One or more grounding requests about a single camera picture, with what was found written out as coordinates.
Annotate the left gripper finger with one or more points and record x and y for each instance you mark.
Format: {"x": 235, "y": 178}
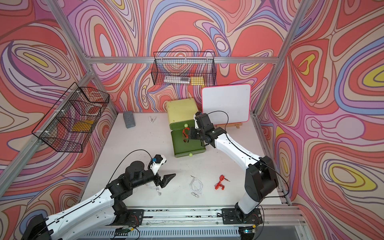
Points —
{"x": 168, "y": 178}
{"x": 163, "y": 183}

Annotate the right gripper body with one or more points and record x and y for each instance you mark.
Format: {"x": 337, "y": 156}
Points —
{"x": 201, "y": 132}

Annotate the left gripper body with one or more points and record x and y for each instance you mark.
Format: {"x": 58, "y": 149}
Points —
{"x": 156, "y": 180}

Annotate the white earphones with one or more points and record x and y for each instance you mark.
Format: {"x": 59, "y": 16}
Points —
{"x": 196, "y": 186}
{"x": 157, "y": 189}

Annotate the red earphones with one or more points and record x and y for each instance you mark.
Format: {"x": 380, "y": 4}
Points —
{"x": 220, "y": 185}
{"x": 186, "y": 134}

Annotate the green drawer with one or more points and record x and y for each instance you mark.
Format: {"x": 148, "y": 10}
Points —
{"x": 175, "y": 126}
{"x": 184, "y": 147}

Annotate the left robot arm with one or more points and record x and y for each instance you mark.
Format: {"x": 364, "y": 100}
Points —
{"x": 99, "y": 210}

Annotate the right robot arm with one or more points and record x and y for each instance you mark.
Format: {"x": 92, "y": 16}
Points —
{"x": 261, "y": 177}

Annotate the yellow green drawer cabinet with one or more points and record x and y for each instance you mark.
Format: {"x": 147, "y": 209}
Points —
{"x": 181, "y": 110}

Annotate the wooden easel stand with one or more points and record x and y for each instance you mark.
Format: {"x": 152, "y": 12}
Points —
{"x": 224, "y": 126}

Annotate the pink framed whiteboard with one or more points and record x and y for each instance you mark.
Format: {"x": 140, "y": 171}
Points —
{"x": 227, "y": 104}

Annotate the grey sponge block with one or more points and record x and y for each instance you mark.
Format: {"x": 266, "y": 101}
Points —
{"x": 129, "y": 119}

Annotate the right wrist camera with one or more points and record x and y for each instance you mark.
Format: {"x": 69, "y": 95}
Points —
{"x": 200, "y": 120}

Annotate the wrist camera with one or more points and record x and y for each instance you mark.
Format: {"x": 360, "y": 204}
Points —
{"x": 200, "y": 120}
{"x": 156, "y": 163}

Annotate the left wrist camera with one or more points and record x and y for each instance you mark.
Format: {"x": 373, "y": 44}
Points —
{"x": 156, "y": 163}

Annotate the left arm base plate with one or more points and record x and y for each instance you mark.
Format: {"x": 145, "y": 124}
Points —
{"x": 131, "y": 217}

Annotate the back black wire basket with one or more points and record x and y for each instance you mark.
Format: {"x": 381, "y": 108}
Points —
{"x": 191, "y": 68}

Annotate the black wire basket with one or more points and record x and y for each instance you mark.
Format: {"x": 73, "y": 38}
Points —
{"x": 74, "y": 121}
{"x": 191, "y": 68}

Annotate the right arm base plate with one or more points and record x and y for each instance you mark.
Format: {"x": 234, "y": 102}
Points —
{"x": 232, "y": 216}

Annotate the left black wire basket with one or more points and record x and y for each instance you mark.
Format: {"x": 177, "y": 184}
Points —
{"x": 74, "y": 121}

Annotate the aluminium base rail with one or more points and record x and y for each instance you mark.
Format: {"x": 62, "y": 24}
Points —
{"x": 280, "y": 223}

